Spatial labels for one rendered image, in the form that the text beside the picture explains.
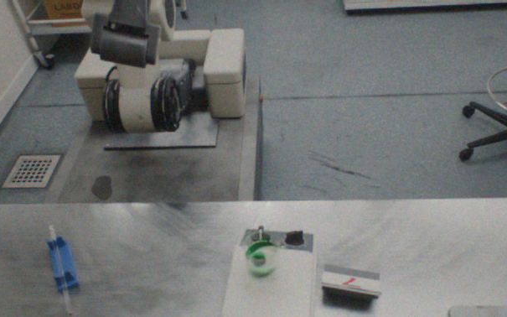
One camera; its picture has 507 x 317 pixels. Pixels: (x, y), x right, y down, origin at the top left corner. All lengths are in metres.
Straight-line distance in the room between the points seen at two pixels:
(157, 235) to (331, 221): 0.32
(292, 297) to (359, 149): 1.48
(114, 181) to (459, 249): 1.07
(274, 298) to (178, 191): 0.84
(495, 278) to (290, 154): 1.34
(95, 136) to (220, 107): 0.47
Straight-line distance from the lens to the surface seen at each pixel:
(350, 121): 2.22
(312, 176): 1.94
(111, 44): 0.81
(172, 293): 0.78
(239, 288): 0.67
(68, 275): 0.83
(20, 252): 0.94
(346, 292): 0.74
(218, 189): 1.42
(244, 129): 1.62
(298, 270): 0.68
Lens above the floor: 1.41
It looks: 44 degrees down
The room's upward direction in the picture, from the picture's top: 5 degrees counter-clockwise
